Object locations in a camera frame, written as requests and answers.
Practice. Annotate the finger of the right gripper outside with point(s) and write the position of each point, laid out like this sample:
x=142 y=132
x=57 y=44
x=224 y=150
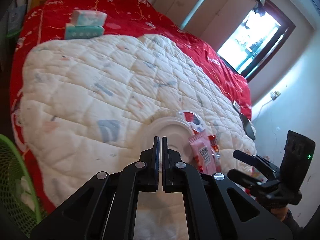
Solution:
x=246 y=181

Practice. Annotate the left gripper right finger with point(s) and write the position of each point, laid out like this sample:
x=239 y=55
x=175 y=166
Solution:
x=215 y=207

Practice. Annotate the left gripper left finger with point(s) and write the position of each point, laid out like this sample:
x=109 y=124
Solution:
x=105 y=206

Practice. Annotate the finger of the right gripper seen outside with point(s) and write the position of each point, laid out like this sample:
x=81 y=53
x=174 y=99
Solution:
x=260 y=163

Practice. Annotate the pink snack packet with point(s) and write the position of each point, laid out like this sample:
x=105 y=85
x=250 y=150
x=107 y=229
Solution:
x=203 y=152

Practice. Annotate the clear plastic bowl container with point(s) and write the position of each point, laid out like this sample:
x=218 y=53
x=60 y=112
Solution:
x=195 y=122

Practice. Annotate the green mesh trash basket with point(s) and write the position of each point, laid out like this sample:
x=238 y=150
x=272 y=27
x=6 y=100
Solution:
x=19 y=203

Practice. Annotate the black phone on bed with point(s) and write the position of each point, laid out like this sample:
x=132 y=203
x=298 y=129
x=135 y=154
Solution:
x=248 y=129

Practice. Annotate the white quilted blanket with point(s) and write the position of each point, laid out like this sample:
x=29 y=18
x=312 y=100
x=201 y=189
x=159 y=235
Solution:
x=86 y=104

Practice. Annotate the bright window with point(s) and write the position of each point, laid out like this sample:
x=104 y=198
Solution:
x=256 y=40

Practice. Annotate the white wardrobe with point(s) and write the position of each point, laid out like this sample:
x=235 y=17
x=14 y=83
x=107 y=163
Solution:
x=195 y=16

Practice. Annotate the teal tissue pack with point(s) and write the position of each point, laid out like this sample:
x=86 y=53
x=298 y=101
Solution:
x=82 y=32

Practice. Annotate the white tissue pack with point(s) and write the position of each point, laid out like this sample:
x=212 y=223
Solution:
x=88 y=18

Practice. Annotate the red bed cover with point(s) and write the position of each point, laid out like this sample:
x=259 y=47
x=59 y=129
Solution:
x=124 y=17

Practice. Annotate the blue paper bag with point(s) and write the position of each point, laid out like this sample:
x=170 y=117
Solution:
x=15 y=19

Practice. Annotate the wall power socket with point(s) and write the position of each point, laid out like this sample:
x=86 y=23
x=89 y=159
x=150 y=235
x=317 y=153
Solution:
x=274 y=94

